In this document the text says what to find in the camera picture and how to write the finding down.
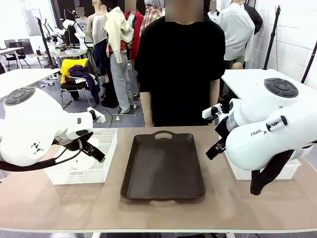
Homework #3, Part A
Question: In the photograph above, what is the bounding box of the black hanging jacket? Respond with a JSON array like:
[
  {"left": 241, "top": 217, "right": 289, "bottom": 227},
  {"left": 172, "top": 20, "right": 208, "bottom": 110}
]
[{"left": 244, "top": 3, "right": 264, "bottom": 35}]

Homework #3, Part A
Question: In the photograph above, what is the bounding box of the mannequin in white tank top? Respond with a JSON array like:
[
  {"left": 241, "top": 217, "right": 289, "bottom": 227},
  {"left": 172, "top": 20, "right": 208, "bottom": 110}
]
[{"left": 86, "top": 0, "right": 109, "bottom": 97}]

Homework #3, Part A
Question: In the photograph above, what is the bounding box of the white perforated plastic basket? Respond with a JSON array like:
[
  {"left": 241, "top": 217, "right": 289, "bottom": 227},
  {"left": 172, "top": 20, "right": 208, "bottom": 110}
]
[
  {"left": 44, "top": 128, "right": 118, "bottom": 185},
  {"left": 224, "top": 148, "right": 302, "bottom": 180}
]

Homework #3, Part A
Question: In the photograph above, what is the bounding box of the person in grey t-shirt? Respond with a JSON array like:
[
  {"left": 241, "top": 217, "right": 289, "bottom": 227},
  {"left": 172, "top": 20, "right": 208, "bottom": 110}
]
[{"left": 74, "top": 6, "right": 88, "bottom": 45}]

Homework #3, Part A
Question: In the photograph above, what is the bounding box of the mannequin in white shirt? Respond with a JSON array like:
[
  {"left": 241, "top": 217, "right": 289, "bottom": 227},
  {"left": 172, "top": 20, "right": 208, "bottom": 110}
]
[{"left": 215, "top": 1, "right": 256, "bottom": 70}]

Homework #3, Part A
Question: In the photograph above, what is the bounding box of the mannequin in cream jacket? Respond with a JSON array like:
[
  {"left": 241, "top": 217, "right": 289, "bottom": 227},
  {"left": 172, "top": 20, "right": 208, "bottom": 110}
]
[{"left": 104, "top": 0, "right": 136, "bottom": 115}]

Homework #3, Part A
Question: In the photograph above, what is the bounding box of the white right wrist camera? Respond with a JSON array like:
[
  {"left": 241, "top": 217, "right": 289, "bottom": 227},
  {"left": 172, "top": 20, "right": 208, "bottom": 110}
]
[{"left": 202, "top": 103, "right": 223, "bottom": 119}]

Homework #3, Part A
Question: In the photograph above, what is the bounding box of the translucent plastic conical flask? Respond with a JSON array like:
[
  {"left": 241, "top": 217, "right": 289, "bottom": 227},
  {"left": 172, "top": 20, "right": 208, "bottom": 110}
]
[{"left": 55, "top": 136, "right": 100, "bottom": 171}]

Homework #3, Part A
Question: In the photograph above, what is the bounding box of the black office chair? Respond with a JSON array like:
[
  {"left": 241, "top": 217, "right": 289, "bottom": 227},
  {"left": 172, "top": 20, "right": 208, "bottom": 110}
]
[{"left": 3, "top": 39, "right": 32, "bottom": 70}]

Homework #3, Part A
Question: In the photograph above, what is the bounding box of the dark brown plastic tray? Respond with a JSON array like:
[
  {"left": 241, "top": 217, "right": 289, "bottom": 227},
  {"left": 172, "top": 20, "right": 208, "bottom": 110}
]
[{"left": 120, "top": 130, "right": 207, "bottom": 200}]

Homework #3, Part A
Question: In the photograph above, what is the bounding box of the person in red garment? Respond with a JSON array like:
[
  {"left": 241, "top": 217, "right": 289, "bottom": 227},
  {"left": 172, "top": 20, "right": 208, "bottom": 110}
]
[{"left": 123, "top": 0, "right": 144, "bottom": 60}]

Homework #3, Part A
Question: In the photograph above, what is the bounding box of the purple garment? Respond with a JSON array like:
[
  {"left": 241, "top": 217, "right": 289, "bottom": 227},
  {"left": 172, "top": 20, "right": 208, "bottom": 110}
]
[{"left": 68, "top": 64, "right": 101, "bottom": 105}]

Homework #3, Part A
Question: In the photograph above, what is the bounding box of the white wall board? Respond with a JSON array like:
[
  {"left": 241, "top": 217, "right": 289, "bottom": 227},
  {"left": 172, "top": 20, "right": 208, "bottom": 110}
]
[{"left": 22, "top": 8, "right": 43, "bottom": 37}]

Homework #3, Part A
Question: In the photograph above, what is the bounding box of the black slanted stand pole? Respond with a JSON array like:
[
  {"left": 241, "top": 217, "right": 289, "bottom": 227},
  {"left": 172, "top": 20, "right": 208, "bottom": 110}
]
[{"left": 301, "top": 41, "right": 317, "bottom": 84}]

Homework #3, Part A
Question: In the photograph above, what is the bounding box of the person's left forearm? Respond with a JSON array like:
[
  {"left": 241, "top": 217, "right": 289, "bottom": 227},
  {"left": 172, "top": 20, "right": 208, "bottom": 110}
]
[{"left": 209, "top": 78, "right": 221, "bottom": 109}]

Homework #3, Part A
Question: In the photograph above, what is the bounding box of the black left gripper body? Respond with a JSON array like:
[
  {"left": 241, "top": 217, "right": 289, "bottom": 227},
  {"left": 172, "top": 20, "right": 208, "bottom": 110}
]
[{"left": 53, "top": 137, "right": 86, "bottom": 152}]

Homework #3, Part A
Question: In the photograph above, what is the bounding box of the plaid shirt mannequin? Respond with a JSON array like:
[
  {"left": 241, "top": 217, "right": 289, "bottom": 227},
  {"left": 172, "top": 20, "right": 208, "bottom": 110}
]
[{"left": 140, "top": 3, "right": 165, "bottom": 38}]

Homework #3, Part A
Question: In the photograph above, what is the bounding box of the person in black shirt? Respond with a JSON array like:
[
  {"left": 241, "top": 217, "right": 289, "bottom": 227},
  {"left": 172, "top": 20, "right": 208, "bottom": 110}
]
[{"left": 135, "top": 18, "right": 226, "bottom": 127}]

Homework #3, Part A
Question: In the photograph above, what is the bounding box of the person's right forearm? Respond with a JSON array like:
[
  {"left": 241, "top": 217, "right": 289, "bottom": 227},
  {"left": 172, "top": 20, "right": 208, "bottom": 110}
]
[{"left": 140, "top": 91, "right": 153, "bottom": 122}]

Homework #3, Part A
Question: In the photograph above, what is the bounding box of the black tripod stand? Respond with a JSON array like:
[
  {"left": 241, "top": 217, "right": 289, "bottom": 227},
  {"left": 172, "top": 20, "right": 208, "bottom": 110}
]
[
  {"left": 263, "top": 6, "right": 282, "bottom": 70},
  {"left": 36, "top": 17, "right": 58, "bottom": 69}
]

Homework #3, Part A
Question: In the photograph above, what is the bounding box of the yellow garment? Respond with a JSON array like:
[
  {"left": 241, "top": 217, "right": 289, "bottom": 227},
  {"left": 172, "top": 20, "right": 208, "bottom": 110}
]
[{"left": 60, "top": 59, "right": 90, "bottom": 84}]

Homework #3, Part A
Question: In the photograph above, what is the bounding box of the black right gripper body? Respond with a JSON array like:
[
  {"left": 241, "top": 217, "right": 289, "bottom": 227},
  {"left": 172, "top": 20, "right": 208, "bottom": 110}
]
[{"left": 214, "top": 119, "right": 232, "bottom": 144}]

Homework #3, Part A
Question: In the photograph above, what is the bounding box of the metal chair with clothes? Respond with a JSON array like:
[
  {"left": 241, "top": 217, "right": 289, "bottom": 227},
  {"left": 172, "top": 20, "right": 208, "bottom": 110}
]
[{"left": 60, "top": 59, "right": 100, "bottom": 110}]

